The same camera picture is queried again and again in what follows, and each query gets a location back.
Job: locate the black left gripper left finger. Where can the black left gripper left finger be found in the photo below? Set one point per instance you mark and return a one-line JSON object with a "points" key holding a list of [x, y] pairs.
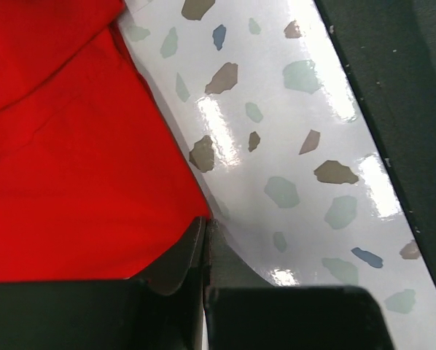
{"points": [[158, 308]]}

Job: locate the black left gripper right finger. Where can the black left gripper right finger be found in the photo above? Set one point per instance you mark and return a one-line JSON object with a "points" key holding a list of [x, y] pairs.
{"points": [[244, 311]]}

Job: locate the red t shirt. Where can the red t shirt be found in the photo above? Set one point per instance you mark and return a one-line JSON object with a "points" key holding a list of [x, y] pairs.
{"points": [[92, 182]]}

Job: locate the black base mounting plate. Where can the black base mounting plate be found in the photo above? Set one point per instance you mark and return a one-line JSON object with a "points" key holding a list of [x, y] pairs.
{"points": [[388, 49]]}

